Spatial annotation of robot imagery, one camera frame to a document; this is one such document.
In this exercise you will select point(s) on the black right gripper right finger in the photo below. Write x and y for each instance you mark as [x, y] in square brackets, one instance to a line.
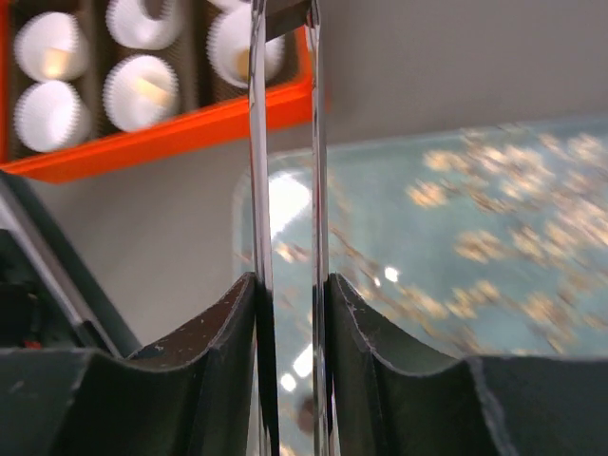
[395, 395]

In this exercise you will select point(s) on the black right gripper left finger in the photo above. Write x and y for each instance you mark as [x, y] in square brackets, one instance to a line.
[189, 393]

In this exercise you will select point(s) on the silver metal tongs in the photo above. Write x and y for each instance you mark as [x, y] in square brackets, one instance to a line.
[269, 441]

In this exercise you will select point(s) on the white square chocolate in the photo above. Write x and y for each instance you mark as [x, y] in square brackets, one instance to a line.
[154, 91]

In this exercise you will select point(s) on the dark square chocolate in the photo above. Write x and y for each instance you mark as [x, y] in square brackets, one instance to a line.
[284, 16]

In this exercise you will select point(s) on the dark round chocolate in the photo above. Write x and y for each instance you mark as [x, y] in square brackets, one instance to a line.
[305, 416]

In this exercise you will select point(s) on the orange chocolate box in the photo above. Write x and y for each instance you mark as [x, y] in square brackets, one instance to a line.
[211, 112]

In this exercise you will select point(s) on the blossom pattern serving tray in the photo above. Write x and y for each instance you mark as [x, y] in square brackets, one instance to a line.
[489, 241]

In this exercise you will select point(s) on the white paper cup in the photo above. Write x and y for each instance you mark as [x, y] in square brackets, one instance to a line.
[52, 29]
[132, 27]
[124, 107]
[228, 45]
[50, 116]

